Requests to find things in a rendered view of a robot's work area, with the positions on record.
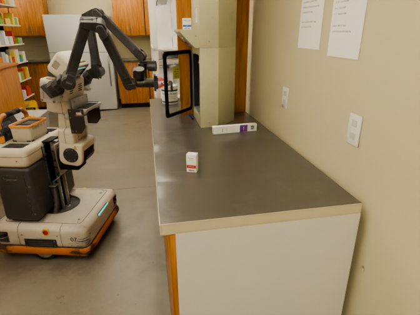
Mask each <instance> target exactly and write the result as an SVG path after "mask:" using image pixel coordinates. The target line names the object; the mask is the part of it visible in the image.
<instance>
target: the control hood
mask: <svg viewBox="0 0 420 315"><path fill-rule="evenodd" d="M174 32H175V33H176V34H177V35H180V36H182V37H183V38H184V39H185V40H186V41H187V42H188V43H189V44H190V45H191V47H193V48H199V30H198V29H175V30H174Z"/></svg>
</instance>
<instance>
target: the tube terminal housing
mask: <svg viewBox="0 0 420 315"><path fill-rule="evenodd" d="M196 8H197V23H196ZM236 13H237V0H191V21H192V29H198V30H199V48H194V47H192V57H193V54H198V55H199V79H200V92H199V98H200V115H199V113H198V112H197V111H196V109H195V107H194V117H195V118H196V121H197V122H198V124H199V125H200V127H201V128H211V127H212V126H220V125H223V124H226V123H229V122H231V121H233V120H234V92H235V66H236Z"/></svg>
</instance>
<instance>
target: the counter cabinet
mask: <svg viewBox="0 0 420 315"><path fill-rule="evenodd" d="M360 216H361V213H359V214H348V215H342V216H331V217H320V218H314V219H303V220H297V221H287V222H276V223H270V224H259V225H253V226H242V227H232V228H226V229H215V230H208V231H198V232H187V233H181V234H170V235H164V245H165V253H166V266H167V279H168V286H169V298H170V306H171V315H341V313H342V310H343V303H344V297H345V293H346V288H347V283H348V277H349V272H350V268H351V261H352V258H353V252H354V245H355V242H356V236H357V232H358V226H359V220H360Z"/></svg>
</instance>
